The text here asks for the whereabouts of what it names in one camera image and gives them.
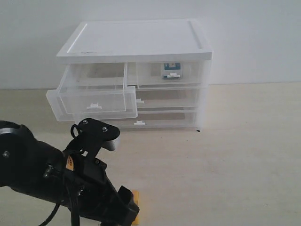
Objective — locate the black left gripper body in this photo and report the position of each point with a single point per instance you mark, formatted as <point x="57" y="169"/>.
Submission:
<point x="92" y="195"/>

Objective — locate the yellow cheese block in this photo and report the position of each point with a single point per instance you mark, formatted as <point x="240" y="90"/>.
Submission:
<point x="136" y="194"/>

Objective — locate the white teal labelled bottle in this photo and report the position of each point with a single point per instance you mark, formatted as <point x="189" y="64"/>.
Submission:
<point x="171" y="71"/>

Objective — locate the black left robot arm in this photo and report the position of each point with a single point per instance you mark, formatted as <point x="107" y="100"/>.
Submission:
<point x="35" y="168"/>

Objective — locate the clear middle wide drawer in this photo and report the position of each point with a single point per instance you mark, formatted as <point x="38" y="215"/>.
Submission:
<point x="168" y="98"/>

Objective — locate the clear wide drawer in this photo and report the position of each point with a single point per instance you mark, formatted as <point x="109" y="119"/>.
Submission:
<point x="146" y="120"/>
<point x="168" y="98"/>

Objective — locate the clear bottom wide drawer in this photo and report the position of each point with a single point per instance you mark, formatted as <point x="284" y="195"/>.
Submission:
<point x="146" y="120"/>

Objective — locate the white plastic drawer cabinet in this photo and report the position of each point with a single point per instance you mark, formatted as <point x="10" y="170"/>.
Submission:
<point x="174" y="40"/>

